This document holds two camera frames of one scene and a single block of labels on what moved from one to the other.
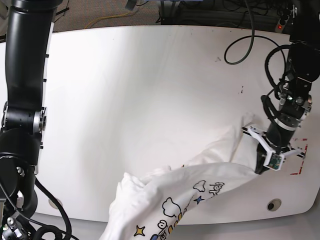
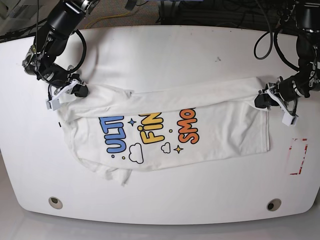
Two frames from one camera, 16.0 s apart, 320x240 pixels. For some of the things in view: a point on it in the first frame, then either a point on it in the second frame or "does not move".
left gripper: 13,227 -> 80,89
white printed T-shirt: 162,203 -> 121,131
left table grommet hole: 53,204 does not move
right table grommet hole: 273,204 does not move
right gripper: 276,138 -> 286,91
